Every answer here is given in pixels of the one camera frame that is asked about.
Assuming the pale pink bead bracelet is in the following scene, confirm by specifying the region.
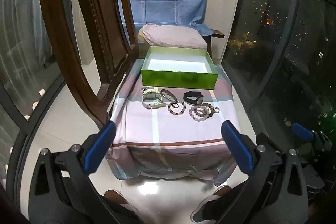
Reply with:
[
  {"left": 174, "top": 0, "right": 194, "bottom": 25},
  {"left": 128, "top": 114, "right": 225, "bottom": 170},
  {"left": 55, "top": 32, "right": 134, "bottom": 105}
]
[{"left": 189, "top": 105, "right": 210, "bottom": 122}]

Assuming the dark red bead bracelet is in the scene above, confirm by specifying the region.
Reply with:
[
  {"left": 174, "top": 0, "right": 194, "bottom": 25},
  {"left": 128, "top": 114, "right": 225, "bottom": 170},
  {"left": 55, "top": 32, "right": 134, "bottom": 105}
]
[{"left": 168, "top": 101, "right": 186, "bottom": 116}]

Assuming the thin metal bangle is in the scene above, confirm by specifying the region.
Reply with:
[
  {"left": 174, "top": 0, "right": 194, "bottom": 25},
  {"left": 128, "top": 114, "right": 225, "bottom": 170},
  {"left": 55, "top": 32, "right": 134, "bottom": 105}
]
[{"left": 160, "top": 89, "right": 176, "bottom": 102}]

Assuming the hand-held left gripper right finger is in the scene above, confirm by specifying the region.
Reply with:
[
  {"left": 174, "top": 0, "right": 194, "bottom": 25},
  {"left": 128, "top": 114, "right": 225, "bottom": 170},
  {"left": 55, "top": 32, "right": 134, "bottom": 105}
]
[{"left": 207, "top": 120, "right": 313, "bottom": 224}]

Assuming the white wrist watch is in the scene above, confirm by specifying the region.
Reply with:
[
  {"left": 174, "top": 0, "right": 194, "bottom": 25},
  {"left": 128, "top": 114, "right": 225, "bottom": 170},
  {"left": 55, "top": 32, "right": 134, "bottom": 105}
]
[{"left": 141, "top": 87, "right": 169, "bottom": 109}]

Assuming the person's left foot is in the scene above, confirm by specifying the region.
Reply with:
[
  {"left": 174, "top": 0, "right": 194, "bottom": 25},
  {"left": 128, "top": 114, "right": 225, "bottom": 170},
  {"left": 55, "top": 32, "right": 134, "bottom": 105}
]
[{"left": 104, "top": 189, "right": 132, "bottom": 214}]

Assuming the carved brown wooden chair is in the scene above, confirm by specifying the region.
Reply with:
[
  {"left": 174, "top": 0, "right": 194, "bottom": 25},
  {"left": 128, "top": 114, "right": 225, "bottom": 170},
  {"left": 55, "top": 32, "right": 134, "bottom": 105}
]
[{"left": 35, "top": 0, "right": 140, "bottom": 128}]

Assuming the glass balcony window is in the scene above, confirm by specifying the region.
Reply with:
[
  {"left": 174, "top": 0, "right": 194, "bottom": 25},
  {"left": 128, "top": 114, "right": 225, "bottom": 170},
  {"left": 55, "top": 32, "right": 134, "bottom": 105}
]
[
  {"left": 0, "top": 0, "right": 72, "bottom": 188},
  {"left": 222, "top": 0, "right": 336, "bottom": 188}
]

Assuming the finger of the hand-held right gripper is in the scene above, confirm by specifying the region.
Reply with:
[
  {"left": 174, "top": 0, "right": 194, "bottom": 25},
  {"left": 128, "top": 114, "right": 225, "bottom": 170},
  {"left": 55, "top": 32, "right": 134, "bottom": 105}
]
[{"left": 291, "top": 123, "right": 315, "bottom": 142}]

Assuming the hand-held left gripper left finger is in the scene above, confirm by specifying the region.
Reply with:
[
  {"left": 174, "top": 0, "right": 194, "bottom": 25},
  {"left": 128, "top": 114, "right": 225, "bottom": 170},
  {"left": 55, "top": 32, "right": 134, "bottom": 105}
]
[{"left": 28, "top": 120, "right": 143, "bottom": 224}]

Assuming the pink pillow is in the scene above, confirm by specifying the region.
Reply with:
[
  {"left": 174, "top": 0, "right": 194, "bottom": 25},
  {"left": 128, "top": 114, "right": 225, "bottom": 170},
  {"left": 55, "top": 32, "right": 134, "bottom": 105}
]
[{"left": 138, "top": 23, "right": 208, "bottom": 50}]

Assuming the black wrist watch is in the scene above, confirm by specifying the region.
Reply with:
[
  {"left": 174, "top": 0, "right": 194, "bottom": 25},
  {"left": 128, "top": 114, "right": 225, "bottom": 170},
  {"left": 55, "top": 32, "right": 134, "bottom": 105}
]
[{"left": 183, "top": 91, "right": 205, "bottom": 105}]

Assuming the person's right foot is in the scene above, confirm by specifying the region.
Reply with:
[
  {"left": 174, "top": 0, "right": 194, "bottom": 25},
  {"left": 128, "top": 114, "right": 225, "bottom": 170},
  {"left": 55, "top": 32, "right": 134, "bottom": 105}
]
[{"left": 192, "top": 186, "right": 233, "bottom": 223}]

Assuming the person's foot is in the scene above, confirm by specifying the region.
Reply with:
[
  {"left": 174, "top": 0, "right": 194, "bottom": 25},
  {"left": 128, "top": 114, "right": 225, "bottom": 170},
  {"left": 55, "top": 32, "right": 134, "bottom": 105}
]
[
  {"left": 104, "top": 189, "right": 132, "bottom": 214},
  {"left": 192, "top": 186, "right": 233, "bottom": 223}
]

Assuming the brown bead bracelet with ring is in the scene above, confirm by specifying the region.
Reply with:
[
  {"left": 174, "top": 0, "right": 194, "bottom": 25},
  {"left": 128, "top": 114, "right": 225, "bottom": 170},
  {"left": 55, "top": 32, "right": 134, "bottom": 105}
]
[{"left": 200, "top": 102, "right": 221, "bottom": 118}]

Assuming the pink plaid sheet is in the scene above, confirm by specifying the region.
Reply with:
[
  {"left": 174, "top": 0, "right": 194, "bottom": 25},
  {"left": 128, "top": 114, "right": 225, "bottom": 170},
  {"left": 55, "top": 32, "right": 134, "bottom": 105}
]
[{"left": 106, "top": 64, "right": 237, "bottom": 186}]

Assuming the green cardboard box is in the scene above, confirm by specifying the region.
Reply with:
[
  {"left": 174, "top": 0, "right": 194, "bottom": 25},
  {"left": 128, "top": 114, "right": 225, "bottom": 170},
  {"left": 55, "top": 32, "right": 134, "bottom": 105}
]
[{"left": 140, "top": 46, "right": 218, "bottom": 90}]

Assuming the wooden armchair frame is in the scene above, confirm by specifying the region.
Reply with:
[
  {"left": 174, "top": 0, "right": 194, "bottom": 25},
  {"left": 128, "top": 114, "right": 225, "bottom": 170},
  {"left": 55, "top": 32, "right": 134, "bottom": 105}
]
[{"left": 206, "top": 28, "right": 226, "bottom": 59}]

